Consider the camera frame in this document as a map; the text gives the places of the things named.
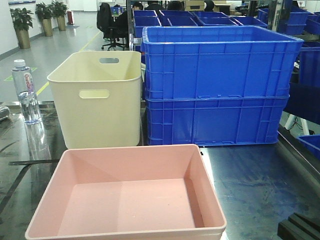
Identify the blue crate stacked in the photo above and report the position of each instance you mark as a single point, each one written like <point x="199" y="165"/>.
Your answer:
<point x="198" y="62"/>
<point x="214" y="121"/>

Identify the potted plant middle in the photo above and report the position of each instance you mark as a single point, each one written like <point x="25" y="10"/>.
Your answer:
<point x="44" y="13"/>

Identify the cream plastic bin with handles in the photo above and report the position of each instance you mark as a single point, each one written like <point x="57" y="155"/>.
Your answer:
<point x="97" y="96"/>

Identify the blue crate stacked bottom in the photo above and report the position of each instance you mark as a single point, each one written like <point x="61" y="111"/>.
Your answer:
<point x="214" y="121"/>

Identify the potted plant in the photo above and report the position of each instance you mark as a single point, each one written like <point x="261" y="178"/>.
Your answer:
<point x="22" y="20"/>
<point x="59" y="10"/>
<point x="44" y="13"/>

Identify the clear water bottle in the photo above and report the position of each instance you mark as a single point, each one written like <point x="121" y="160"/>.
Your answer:
<point x="25" y="91"/>

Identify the potted plant left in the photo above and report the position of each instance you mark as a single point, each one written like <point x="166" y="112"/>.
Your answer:
<point x="22" y="20"/>

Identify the blue crate stacked top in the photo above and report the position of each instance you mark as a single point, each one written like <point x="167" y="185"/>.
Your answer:
<point x="198" y="62"/>

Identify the black office chair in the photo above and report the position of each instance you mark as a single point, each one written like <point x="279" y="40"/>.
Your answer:
<point x="106" y="24"/>

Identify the potted plant far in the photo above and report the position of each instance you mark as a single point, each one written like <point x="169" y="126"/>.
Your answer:
<point x="59" y="10"/>

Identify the pink plastic bin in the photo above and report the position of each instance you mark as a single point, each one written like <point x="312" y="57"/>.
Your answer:
<point x="159" y="192"/>

